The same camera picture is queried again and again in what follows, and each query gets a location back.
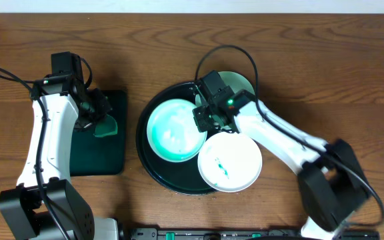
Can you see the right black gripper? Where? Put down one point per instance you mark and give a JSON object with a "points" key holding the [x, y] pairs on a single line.
{"points": [[202, 124]]}

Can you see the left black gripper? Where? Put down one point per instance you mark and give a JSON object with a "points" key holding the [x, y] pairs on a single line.
{"points": [[96, 108]]}

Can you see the green sponge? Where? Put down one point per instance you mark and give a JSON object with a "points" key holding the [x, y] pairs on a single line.
{"points": [[106, 127]]}

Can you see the green-stained plate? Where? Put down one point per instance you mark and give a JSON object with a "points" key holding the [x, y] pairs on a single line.
{"points": [[172, 133]]}

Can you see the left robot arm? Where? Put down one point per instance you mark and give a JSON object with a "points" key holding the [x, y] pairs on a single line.
{"points": [[44, 204]]}

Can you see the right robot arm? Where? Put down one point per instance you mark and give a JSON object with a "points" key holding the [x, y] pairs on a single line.
{"points": [[331, 182]]}

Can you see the black rectangular sponge tray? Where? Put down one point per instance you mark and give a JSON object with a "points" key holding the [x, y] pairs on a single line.
{"points": [[92, 155]]}

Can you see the round black serving tray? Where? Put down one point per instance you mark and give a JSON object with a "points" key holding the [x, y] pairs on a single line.
{"points": [[179, 177]]}

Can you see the top right stained plate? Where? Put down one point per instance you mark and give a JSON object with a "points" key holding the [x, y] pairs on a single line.
{"points": [[236, 81]]}

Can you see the front white stained plate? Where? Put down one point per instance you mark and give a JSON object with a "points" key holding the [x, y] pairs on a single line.
{"points": [[230, 162]]}

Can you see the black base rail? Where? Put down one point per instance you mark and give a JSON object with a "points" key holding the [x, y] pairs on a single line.
{"points": [[187, 234]]}

